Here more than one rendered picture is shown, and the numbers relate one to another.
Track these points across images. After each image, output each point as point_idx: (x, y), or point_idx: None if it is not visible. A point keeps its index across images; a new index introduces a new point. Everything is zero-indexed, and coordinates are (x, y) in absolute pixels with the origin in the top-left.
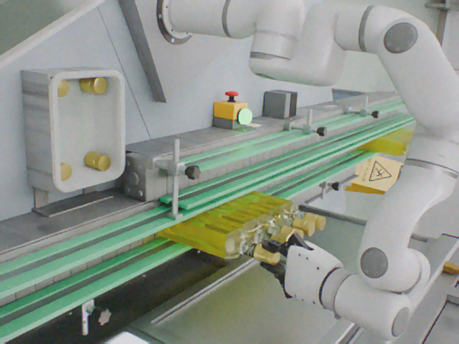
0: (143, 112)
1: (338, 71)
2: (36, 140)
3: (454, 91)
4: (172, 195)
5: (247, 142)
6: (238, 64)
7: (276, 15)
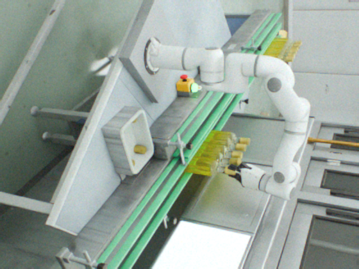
0: (148, 111)
1: (246, 87)
2: (117, 155)
3: (299, 107)
4: (181, 156)
5: (200, 104)
6: None
7: (211, 64)
